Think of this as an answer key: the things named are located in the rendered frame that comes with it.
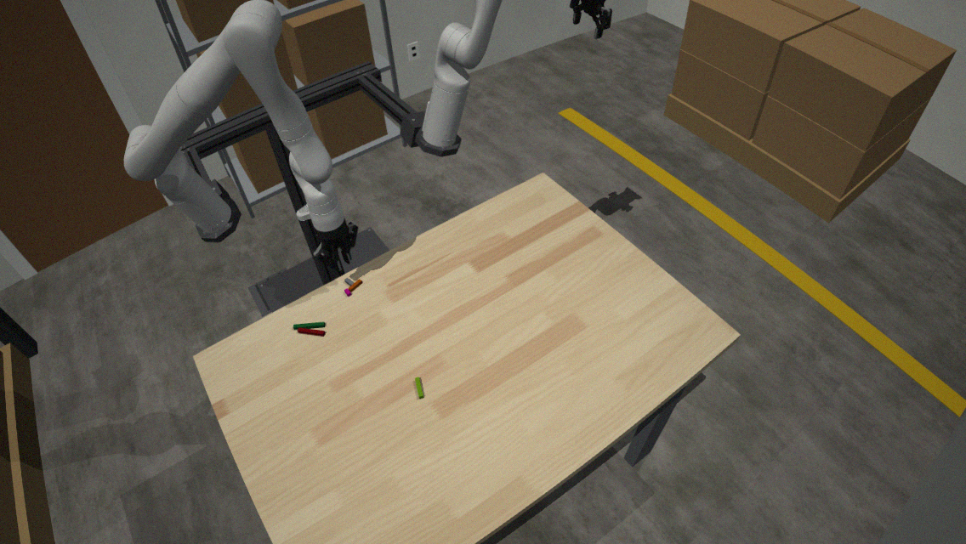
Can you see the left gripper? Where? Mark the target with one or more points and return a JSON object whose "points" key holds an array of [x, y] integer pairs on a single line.
{"points": [[593, 8]]}

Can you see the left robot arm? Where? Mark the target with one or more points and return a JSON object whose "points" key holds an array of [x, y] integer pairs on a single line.
{"points": [[459, 47]]}

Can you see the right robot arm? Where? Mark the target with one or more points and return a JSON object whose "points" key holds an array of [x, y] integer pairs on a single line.
{"points": [[248, 40]]}

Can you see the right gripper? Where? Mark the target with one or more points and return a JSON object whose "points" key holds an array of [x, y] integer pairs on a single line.
{"points": [[327, 240]]}

